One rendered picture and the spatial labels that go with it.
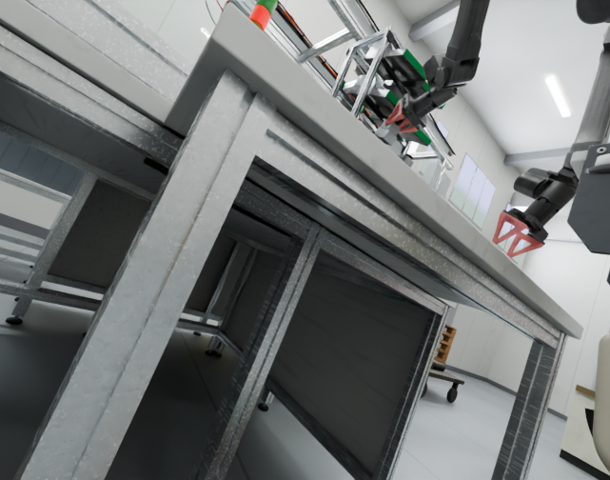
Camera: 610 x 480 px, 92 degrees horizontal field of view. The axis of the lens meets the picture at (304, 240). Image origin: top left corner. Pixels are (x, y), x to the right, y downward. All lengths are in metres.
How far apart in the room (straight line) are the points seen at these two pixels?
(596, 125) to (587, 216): 0.52
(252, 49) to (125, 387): 0.24
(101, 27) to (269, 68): 0.35
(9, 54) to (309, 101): 0.33
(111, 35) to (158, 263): 0.39
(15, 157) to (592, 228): 2.60
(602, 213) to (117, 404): 0.56
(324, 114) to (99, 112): 0.29
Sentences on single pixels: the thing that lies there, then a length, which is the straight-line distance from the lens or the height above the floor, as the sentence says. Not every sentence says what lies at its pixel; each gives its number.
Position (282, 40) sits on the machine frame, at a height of 2.05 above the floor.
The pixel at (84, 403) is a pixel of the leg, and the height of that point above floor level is 0.59.
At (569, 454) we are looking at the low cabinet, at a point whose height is 0.08.
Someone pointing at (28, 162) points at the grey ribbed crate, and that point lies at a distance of 2.55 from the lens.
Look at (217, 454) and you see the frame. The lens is 0.68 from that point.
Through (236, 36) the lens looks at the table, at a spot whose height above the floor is 0.84.
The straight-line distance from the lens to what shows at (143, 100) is 0.46.
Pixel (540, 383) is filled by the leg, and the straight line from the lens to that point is 0.87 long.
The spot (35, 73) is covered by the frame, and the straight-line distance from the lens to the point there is 0.46.
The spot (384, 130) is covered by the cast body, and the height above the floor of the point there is 1.25.
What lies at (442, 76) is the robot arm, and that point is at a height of 1.32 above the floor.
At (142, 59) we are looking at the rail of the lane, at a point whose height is 0.91.
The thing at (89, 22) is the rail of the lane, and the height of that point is 0.91.
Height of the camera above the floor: 0.71
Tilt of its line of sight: 7 degrees up
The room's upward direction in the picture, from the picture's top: 23 degrees clockwise
